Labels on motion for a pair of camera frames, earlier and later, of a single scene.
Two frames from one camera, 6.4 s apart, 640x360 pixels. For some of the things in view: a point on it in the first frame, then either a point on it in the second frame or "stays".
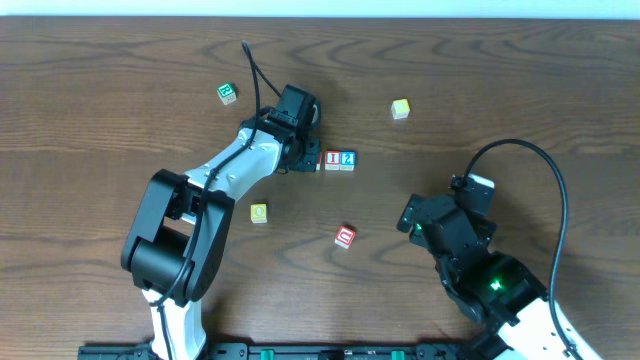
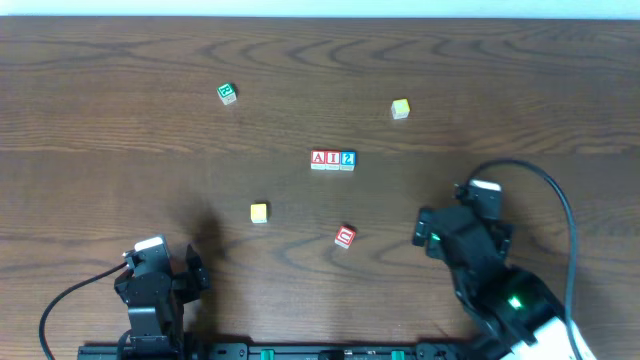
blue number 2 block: [348, 160] stays
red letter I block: [332, 160] stays
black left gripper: [308, 156] -> [185, 282]
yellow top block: [400, 108] stays
